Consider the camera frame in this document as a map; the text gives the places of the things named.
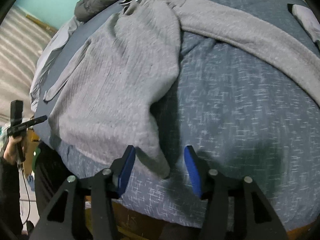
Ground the grey knit sweater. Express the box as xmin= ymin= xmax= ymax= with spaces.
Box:
xmin=43 ymin=0 xmax=319 ymax=179

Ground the person's left hand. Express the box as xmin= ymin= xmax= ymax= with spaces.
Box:
xmin=3 ymin=136 xmax=28 ymax=165

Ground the blue patterned bed cover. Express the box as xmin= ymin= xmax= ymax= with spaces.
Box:
xmin=35 ymin=0 xmax=319 ymax=230

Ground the light blue bed sheet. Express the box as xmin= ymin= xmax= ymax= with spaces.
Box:
xmin=29 ymin=16 xmax=81 ymax=113

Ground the light grey pillow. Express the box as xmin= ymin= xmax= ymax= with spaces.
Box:
xmin=287 ymin=4 xmax=320 ymax=47

